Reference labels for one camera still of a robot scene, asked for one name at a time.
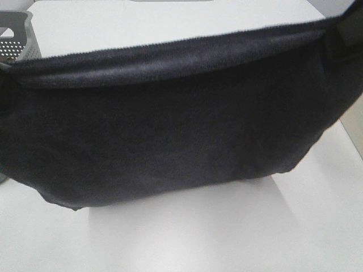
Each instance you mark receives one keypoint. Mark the beige fabric bin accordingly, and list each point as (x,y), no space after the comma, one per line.
(353,126)

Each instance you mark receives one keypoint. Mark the grey perforated plastic basket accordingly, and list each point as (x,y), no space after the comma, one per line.
(25,42)

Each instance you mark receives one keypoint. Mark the dark navy towel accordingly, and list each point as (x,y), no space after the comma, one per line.
(93,129)

